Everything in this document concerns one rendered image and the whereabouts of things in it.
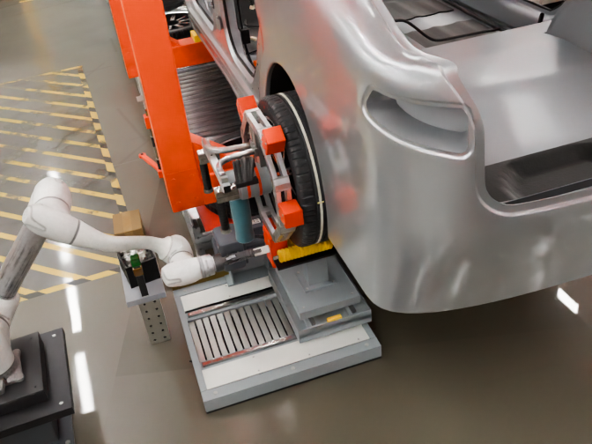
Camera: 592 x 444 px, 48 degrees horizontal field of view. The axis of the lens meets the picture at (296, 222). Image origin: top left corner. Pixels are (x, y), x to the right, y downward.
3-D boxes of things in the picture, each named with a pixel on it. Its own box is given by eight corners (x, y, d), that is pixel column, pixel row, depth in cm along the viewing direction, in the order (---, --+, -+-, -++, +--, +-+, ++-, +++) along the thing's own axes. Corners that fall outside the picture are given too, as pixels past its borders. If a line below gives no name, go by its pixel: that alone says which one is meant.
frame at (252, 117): (299, 261, 278) (286, 145, 247) (284, 264, 277) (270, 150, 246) (264, 197, 322) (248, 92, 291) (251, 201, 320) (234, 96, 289)
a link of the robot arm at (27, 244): (-40, 337, 269) (-33, 302, 286) (1, 347, 277) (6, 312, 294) (37, 191, 241) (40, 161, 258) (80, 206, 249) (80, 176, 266)
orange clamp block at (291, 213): (297, 212, 265) (304, 225, 258) (278, 218, 264) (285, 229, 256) (295, 197, 261) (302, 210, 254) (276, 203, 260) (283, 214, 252)
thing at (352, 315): (372, 322, 315) (371, 307, 309) (299, 344, 307) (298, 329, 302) (333, 262, 354) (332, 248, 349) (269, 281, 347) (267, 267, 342)
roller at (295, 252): (338, 249, 298) (337, 239, 295) (276, 267, 292) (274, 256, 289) (334, 242, 303) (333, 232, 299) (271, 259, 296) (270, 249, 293)
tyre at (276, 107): (349, 261, 301) (367, 172, 245) (299, 275, 296) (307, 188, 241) (301, 152, 334) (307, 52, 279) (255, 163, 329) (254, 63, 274)
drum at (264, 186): (281, 196, 283) (277, 167, 275) (233, 209, 279) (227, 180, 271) (271, 181, 294) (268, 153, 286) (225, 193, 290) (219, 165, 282)
